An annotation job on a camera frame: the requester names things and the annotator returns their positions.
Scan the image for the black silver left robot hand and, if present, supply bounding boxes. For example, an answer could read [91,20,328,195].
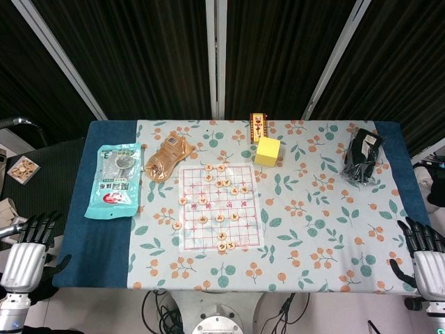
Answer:
[0,210,73,296]

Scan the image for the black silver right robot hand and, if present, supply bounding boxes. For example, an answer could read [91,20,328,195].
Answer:
[389,215,445,299]

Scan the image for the plastic red-lined chess board sheet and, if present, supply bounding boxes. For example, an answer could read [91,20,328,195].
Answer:
[177,164,264,252]

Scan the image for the brown cardboard box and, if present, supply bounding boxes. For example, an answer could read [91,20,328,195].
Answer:
[0,197,22,229]

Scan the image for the blue table cover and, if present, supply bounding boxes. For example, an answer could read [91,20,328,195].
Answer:
[55,120,432,290]

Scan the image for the dark mesh office chair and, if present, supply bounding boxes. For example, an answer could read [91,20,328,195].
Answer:
[0,117,86,223]

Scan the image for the small box of cookies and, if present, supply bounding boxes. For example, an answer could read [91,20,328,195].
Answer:
[6,155,41,182]

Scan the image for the floral orange fruit tablecloth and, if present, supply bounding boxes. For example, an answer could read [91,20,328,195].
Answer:
[127,120,432,296]

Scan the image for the teal plastic cloth package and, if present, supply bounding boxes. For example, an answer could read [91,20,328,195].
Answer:
[83,141,143,220]

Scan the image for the black items in plastic bag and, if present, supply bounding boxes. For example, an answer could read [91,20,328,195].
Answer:
[340,127,386,185]

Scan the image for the black pleated curtain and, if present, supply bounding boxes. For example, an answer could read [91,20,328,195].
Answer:
[224,0,357,121]
[309,0,445,157]
[31,0,213,121]
[0,0,97,147]

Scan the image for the brown sauce pouch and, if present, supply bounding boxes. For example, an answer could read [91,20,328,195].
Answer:
[144,130,196,182]

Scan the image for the white robot torso base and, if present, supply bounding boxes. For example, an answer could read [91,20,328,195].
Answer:
[170,290,269,334]

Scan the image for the yellow cube box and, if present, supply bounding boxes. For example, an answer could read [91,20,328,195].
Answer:
[253,136,282,167]

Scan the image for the red yellow spice box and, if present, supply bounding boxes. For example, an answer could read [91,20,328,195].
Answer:
[249,113,269,144]

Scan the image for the black cable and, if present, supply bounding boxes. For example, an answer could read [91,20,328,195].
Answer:
[141,290,184,334]
[266,293,311,334]

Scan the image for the white frame post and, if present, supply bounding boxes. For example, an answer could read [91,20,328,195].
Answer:
[11,0,108,121]
[301,0,372,120]
[204,0,229,119]

